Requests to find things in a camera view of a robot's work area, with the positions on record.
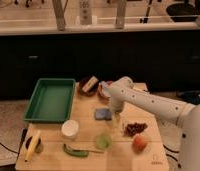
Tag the black round holder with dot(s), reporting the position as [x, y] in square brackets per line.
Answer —
[39, 147]

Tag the green plastic tray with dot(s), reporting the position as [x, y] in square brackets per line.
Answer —
[51, 101]

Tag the wooden block in bowl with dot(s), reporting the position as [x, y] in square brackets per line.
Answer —
[91, 82]

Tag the terracotta bowl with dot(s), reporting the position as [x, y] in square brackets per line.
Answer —
[100, 93]

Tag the black chair base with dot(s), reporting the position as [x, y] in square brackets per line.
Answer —
[182, 12]

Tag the dark red grapes bunch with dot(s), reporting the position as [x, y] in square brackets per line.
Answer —
[132, 129]

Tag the orange peach fruit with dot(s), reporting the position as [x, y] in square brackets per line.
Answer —
[139, 143]

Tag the green translucent cup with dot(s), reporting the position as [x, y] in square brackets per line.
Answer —
[103, 141]

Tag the white cup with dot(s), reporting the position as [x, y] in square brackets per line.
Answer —
[70, 129]

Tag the dark blue floor object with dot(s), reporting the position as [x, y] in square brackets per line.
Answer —
[190, 97]

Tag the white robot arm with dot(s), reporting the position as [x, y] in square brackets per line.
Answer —
[183, 114]

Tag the dark brown bowl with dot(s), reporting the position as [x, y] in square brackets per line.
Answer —
[92, 91]

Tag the blue sponge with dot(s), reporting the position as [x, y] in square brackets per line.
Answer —
[102, 114]

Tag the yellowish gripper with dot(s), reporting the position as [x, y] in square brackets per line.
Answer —
[115, 119]

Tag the yellow banana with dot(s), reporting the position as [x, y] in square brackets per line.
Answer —
[32, 145]

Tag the white cloth in bowl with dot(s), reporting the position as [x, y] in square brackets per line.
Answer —
[104, 91]

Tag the green pepper toy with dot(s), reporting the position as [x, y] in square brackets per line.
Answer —
[75, 152]

